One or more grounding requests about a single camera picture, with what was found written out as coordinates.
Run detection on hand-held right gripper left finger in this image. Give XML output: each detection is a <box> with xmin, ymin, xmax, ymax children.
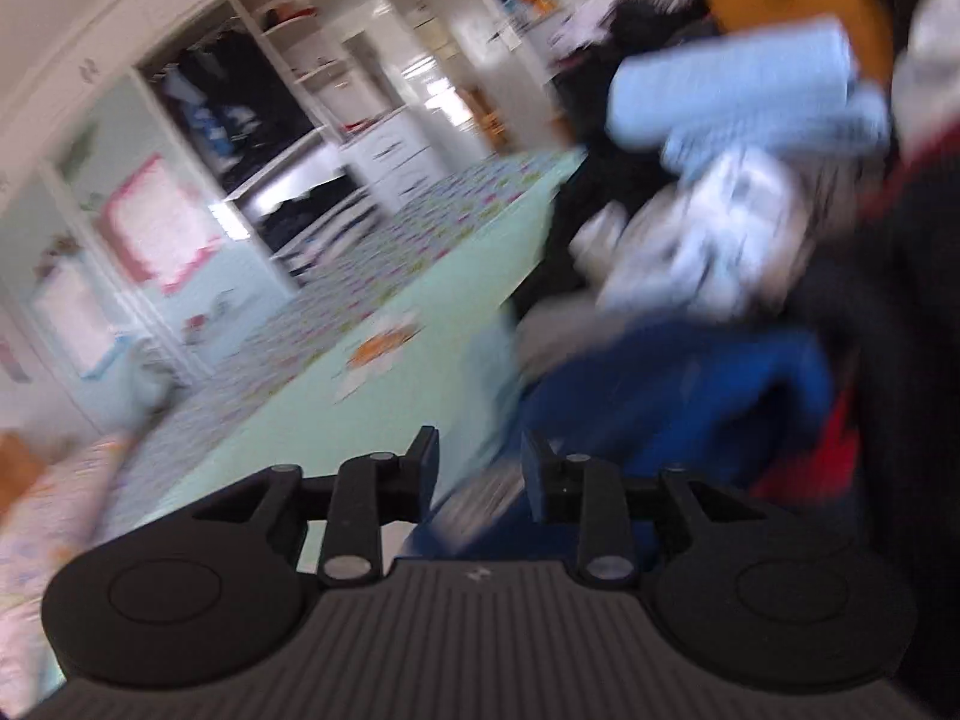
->
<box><xmin>193</xmin><ymin>426</ymin><xmax>440</xmax><ymax>589</ymax></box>

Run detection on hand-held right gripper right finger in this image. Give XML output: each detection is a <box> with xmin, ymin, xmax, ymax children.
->
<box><xmin>521</xmin><ymin>430</ymin><xmax>767</xmax><ymax>589</ymax></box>

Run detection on dark clothes in wardrobe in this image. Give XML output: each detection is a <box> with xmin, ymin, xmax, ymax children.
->
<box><xmin>146</xmin><ymin>26</ymin><xmax>376</xmax><ymax>263</ymax></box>

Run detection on dark blue garment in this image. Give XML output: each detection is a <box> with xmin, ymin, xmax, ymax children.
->
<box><xmin>427</xmin><ymin>315</ymin><xmax>841</xmax><ymax>563</ymax></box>

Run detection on grey white striped cloth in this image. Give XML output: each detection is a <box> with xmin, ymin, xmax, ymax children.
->
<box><xmin>570</xmin><ymin>146</ymin><xmax>833</xmax><ymax>320</ymax></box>

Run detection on white wardrobe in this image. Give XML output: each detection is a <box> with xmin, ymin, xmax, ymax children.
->
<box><xmin>0</xmin><ymin>0</ymin><xmax>481</xmax><ymax>406</ymax></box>

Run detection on wooden chair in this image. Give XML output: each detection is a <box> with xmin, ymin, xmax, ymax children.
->
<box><xmin>469</xmin><ymin>82</ymin><xmax>511</xmax><ymax>155</ymax></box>

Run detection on floral satin duvet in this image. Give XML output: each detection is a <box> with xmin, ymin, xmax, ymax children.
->
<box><xmin>0</xmin><ymin>431</ymin><xmax>136</xmax><ymax>698</ymax></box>

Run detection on black red-trimmed garment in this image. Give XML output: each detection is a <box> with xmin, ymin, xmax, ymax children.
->
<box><xmin>750</xmin><ymin>131</ymin><xmax>960</xmax><ymax>698</ymax></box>

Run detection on light blue folded cloth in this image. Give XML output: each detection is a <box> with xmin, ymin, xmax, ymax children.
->
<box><xmin>606</xmin><ymin>15</ymin><xmax>893</xmax><ymax>170</ymax></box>

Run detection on white crumpled cloth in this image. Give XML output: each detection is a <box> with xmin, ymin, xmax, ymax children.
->
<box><xmin>547</xmin><ymin>0</ymin><xmax>623</xmax><ymax>53</ymax></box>

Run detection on pink-edged wall poster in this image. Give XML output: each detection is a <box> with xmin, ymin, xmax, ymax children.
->
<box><xmin>97</xmin><ymin>152</ymin><xmax>226</xmax><ymax>297</ymax></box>

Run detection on white blue-edged wall poster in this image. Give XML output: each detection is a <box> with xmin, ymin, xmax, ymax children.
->
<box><xmin>30</xmin><ymin>255</ymin><xmax>125</xmax><ymax>380</ymax></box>

